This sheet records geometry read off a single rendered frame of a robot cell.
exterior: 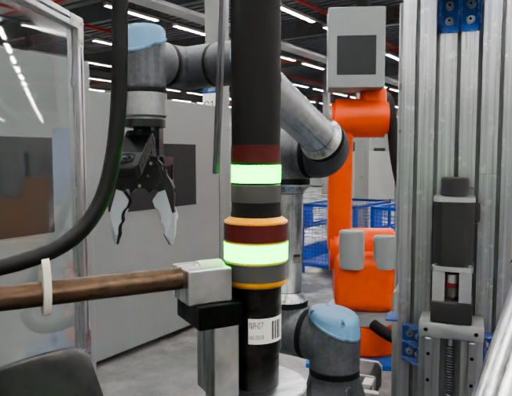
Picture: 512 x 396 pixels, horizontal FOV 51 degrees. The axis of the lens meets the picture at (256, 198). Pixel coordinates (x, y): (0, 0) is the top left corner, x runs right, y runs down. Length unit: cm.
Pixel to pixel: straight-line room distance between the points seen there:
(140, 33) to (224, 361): 65
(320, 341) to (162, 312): 370
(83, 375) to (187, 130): 453
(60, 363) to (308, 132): 74
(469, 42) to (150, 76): 75
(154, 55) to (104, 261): 350
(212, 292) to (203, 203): 480
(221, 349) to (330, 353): 90
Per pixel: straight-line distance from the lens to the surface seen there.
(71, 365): 47
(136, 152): 86
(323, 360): 125
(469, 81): 133
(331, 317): 123
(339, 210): 457
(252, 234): 35
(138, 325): 470
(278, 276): 36
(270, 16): 36
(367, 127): 448
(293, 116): 102
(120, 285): 33
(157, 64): 92
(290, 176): 124
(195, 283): 34
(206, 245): 522
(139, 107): 90
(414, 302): 137
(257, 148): 35
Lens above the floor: 162
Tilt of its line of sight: 4 degrees down
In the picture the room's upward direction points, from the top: straight up
